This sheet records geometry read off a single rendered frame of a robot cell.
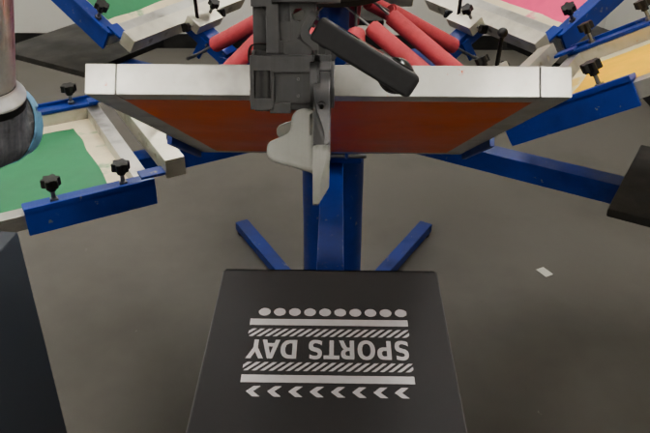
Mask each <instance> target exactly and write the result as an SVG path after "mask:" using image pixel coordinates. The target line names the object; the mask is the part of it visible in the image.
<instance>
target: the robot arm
mask: <svg viewBox="0 0 650 433"><path fill-rule="evenodd" d="M328 3H340V0H251V7H252V27H253V44H251V45H250V47H249V50H248V61H249V62H250V84H251V89H250V102H251V110H255V111H269V110H270V113H291V110H296V112H294V114H293V115H292V118H291V121H289V122H286V123H283V124H281V125H279V126H278V128H277V135H278V137H279V138H276V139H274V140H272V141H270V142H269V144H268V146H267V156H268V158H269V159H270V160H271V161H273V162H276V163H279V164H283V165H286V166H290V167H293V168H297V169H300V170H304V171H307V172H310V173H311V174H312V205H318V204H319V203H320V201H321V200H322V198H323V196H324V195H325V193H326V191H327V190H328V188H329V180H330V162H331V108H335V59H336V58H337V57H339V58H340V59H341V60H343V61H344V62H346V63H348V64H349V65H351V66H353V67H354V68H356V69H358V70H359V71H361V72H363V73H365V74H367V75H368V76H370V77H372V78H373V79H375V80H377V82H378V83H379V85H380V86H381V88H382V89H383V90H384V91H386V92H387V93H390V94H394V95H402V96H403V97H409V96H410V95H411V94H412V92H413V91H414V89H415V87H416V86H417V84H418V83H419V76H418V75H417V74H416V73H415V72H414V70H413V68H412V66H411V64H410V63H409V62H408V61H406V60H405V59H403V58H400V57H390V56H388V55H387V54H385V53H384V52H382V51H380V50H379V49H377V48H375V47H374V46H372V45H370V44H369V43H366V42H365V41H363V40H361V39H360V38H358V37H356V36H355V35H353V34H352V33H350V32H348V31H347V30H345V29H343V28H342V27H340V26H338V25H337V24H336V23H334V22H333V21H331V20H329V19H328V18H326V17H322V18H319V17H318V15H319V13H318V12H317V4H328ZM296 9H302V10H303V11H304V13H305V16H304V18H303V19H302V20H301V21H297V20H295V18H294V17H293V13H294V11H295V10H296ZM316 20H319V21H318V23H317V25H314V22H315V21H316ZM311 27H312V28H314V27H315V28H314V30H313V32H312V33H310V29H311ZM252 46H253V50H251V48H252ZM37 107H38V104H37V103H36V101H35V99H34V98H33V97H32V96H31V94H30V93H29V92H27V91H26V90H25V88H24V86H23V85H22V84H21V83H20V82H18V81H17V80H16V79H15V0H0V168H1V167H4V166H6V165H8V164H12V163H15V162H17V161H19V160H21V159H23V158H24V157H25V156H27V155H28V154H30V153H32V152H33V151H34V150H35V149H36V148H37V147H38V146H39V144H40V142H41V140H42V137H43V132H44V122H43V116H42V113H41V112H39V111H38V110H37Z"/></svg>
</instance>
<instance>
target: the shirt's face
mask: <svg viewBox="0 0 650 433"><path fill-rule="evenodd" d="M253 306H270V307H354V308H406V314H407V323H408V330H409V338H410V347H411V355H412V362H413V370H414V379H415V387H416V394H417V400H397V399H326V398H254V397H238V393H239V388H240V382H241V376H242V370H243V363H244V357H245V352H246V346H247V340H248V334H249V328H250V321H251V311H252V307H253ZM190 433H463V427H462V422H461V416H460V411H459V406H458V397H457V391H456V386H455V380H454V375H453V370H452V365H451V360H450V354H449V349H448V344H447V338H446V333H445V328H444V323H443V318H442V312H441V307H440V301H439V297H438V292H437V286H436V281H435V275H434V272H426V271H336V270H246V269H226V272H225V276H224V281H223V285H222V292H221V296H220V301H219V305H218V309H217V314H216V318H215V323H214V327H213V331H212V335H211V339H210V344H209V348H208V353H207V357H206V361H205V365H204V369H203V374H202V378H201V383H200V387H199V391H198V396H197V399H196V404H195V408H194V412H193V417H192V425H191V429H190Z"/></svg>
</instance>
